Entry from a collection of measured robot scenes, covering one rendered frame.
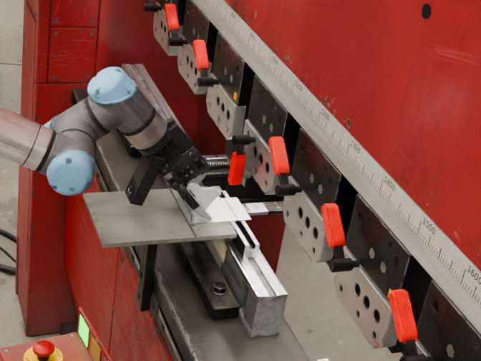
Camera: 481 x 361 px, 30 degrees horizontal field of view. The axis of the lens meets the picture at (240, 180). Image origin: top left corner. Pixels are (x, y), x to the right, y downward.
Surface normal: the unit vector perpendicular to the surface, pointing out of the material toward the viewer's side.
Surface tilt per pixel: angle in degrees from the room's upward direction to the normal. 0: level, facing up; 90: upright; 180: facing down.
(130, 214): 0
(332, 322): 0
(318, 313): 0
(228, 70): 90
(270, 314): 90
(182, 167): 90
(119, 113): 96
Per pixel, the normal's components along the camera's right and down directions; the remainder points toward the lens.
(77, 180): 0.11, 0.50
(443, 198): -0.93, 0.05
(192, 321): 0.15, -0.86
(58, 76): 0.34, 0.50
